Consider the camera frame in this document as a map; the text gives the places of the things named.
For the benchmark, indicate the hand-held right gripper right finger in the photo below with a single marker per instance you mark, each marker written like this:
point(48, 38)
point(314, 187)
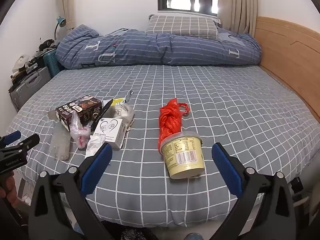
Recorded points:
point(226, 170)

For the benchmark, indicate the grey suitcase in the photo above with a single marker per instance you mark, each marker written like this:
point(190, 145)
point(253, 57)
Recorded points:
point(30, 87)

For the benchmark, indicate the clear plastic wrappers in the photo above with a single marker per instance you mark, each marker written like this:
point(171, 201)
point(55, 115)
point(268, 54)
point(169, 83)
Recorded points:
point(59, 142)

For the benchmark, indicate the black packet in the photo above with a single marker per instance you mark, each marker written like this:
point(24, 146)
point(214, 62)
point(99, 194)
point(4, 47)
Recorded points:
point(102, 113)

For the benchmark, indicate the red plastic bag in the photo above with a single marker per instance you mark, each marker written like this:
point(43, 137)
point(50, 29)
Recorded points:
point(170, 120)

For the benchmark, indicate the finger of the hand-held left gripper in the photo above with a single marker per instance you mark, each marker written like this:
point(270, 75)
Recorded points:
point(28, 142)
point(11, 137)

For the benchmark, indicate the blue striped duvet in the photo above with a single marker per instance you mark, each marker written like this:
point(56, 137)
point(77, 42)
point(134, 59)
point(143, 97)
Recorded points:
point(150, 50)

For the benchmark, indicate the yellow snack packet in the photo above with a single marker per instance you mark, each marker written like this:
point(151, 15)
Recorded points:
point(118, 102)

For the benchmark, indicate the beige curtain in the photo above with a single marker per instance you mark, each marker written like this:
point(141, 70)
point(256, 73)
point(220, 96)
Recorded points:
point(240, 5)
point(67, 2)

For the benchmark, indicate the teal plastic crate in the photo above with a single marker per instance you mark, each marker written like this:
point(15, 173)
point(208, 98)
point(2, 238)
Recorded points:
point(51, 62)

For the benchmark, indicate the clear plastic bag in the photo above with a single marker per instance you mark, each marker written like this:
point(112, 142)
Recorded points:
point(78, 130)

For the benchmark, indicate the pile of dark clutter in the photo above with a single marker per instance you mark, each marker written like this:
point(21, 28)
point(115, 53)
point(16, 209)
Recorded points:
point(32, 66)

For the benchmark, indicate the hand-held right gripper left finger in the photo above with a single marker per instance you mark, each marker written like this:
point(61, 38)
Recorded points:
point(100, 162)

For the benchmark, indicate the wooden headboard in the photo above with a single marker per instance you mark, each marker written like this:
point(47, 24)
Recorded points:
point(282, 55)

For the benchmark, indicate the bed with grey checked sheet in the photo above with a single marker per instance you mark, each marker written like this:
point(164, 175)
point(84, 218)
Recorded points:
point(200, 92)

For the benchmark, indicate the white earphone box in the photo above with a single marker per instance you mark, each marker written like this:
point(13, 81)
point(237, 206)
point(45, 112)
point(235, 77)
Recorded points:
point(110, 130)

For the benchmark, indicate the white round object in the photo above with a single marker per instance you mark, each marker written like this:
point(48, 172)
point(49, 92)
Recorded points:
point(21, 61)

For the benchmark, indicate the teal desk lamp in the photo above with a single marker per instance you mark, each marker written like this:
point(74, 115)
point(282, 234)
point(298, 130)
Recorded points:
point(60, 21)

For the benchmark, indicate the person's left hand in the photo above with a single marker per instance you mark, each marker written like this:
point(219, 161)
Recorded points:
point(8, 187)

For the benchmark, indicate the brown carton box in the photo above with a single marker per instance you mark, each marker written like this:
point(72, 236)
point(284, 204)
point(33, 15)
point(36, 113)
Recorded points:
point(77, 110)

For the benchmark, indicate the white tissue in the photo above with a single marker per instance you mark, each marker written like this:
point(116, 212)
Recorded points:
point(93, 146)

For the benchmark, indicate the white face mask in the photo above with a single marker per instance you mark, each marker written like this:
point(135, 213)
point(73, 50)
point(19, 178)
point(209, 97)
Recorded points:
point(123, 112)

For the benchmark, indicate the cream plastic food tub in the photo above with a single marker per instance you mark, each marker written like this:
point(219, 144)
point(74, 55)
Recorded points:
point(182, 157)

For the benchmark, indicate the grey checked pillow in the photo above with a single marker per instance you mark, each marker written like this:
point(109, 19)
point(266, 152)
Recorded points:
point(180, 26)

